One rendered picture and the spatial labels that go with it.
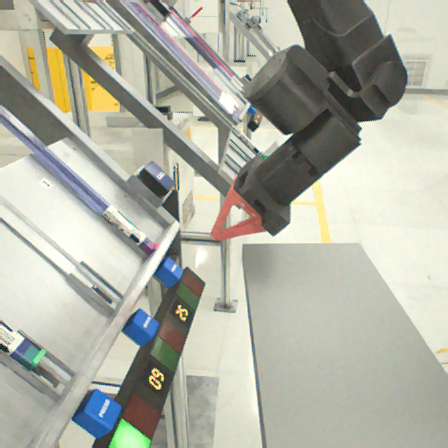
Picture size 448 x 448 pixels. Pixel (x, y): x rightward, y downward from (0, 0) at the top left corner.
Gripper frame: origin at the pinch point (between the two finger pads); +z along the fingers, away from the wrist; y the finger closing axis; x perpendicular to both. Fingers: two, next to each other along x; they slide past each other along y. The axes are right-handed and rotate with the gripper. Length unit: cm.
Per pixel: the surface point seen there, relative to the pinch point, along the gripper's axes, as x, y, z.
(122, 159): -23, -84, 47
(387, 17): 92, -751, -147
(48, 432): -3.9, 27.1, 6.7
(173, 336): 3.9, 8.1, 10.2
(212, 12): -87, -440, 27
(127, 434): 3.1, 21.6, 10.0
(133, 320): -2.0, 12.5, 8.0
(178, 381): 19.2, -9.3, 34.2
